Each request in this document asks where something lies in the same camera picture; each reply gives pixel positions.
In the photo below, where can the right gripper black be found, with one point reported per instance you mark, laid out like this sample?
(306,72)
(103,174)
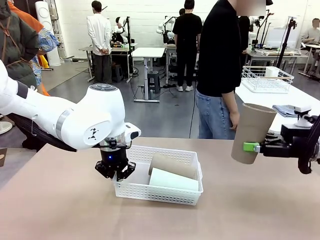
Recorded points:
(295,135)

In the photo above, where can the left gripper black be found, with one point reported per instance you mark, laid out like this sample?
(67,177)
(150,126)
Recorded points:
(113,157)

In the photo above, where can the brown fibre cup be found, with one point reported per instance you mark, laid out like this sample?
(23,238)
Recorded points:
(175,166)
(252,125)

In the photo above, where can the blue cleaning cloth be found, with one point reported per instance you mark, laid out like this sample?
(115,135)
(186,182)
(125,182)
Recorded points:
(285,110)

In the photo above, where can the white perforated plastic basket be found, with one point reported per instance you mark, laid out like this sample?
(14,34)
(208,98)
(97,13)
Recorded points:
(155,195)

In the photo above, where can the light green cup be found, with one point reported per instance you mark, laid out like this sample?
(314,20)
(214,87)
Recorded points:
(172,181)

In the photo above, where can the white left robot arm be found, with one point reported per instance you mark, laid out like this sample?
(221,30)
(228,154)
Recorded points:
(75,117)

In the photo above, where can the person's right forearm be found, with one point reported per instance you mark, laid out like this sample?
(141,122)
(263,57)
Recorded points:
(231,103)

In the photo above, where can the person's right hand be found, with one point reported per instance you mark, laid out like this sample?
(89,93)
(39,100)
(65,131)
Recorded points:
(235,121)

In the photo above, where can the white side table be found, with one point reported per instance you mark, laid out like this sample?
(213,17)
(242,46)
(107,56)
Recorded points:
(262,100)

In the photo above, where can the white cup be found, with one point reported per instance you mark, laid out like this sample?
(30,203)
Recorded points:
(272,72)

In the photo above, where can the long beige table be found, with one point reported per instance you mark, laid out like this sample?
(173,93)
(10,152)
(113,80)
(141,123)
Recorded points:
(275,53)

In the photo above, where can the dark plastic stool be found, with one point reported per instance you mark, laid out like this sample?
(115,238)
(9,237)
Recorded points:
(117,72)

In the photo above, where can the grey plastic stool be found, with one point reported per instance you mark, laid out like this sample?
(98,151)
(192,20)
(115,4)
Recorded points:
(153,80)

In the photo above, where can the white desk with legs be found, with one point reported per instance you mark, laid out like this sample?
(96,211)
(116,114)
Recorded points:
(312,45)

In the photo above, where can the person in black shirt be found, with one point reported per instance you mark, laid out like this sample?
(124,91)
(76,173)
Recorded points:
(217,50)

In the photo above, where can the background person in black top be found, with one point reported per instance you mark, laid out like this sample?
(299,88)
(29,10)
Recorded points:
(244,37)

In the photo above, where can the brown board corner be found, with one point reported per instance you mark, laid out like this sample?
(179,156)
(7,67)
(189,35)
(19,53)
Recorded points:
(3,157)

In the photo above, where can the seated person in grey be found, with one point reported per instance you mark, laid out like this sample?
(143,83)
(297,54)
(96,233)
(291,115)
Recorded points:
(312,35)

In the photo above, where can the wooden-top work desk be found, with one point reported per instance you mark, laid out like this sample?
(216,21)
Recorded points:
(120,49)

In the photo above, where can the white standing desk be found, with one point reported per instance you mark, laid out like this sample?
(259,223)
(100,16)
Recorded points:
(148,52)

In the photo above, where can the yellow floor sign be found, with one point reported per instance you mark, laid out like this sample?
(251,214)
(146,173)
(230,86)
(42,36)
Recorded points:
(44,62)

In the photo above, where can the grey work desk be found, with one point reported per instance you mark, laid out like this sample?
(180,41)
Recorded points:
(170,48)

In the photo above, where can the person in white shirt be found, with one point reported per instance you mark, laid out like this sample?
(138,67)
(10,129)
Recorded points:
(98,35)

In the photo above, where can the standing person in black clothes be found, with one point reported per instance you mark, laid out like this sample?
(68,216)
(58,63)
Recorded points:
(187,37)

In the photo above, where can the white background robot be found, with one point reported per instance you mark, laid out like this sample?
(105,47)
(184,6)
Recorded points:
(120,27)
(165,26)

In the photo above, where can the blue patterned garment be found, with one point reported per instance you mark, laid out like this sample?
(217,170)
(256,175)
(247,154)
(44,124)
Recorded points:
(47,40)

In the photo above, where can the dark green padded jacket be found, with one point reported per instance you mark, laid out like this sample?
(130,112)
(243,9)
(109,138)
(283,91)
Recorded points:
(15,45)

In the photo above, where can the white tower air conditioner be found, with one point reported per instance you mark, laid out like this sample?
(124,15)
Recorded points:
(47,22)

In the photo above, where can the dark-haired person behind desk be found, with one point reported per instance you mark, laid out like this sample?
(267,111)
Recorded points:
(182,11)

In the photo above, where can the orange garment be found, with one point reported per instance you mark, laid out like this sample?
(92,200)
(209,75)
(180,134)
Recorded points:
(25,15)

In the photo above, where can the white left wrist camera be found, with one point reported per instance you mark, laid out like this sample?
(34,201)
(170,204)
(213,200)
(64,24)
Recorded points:
(132,132)

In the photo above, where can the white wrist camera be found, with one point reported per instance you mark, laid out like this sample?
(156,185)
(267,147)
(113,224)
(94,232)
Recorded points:
(132,132)
(302,109)

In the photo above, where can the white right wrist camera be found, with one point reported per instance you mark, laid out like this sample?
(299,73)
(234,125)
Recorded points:
(302,109)

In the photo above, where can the black camera tripod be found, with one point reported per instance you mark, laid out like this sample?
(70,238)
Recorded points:
(287,37)

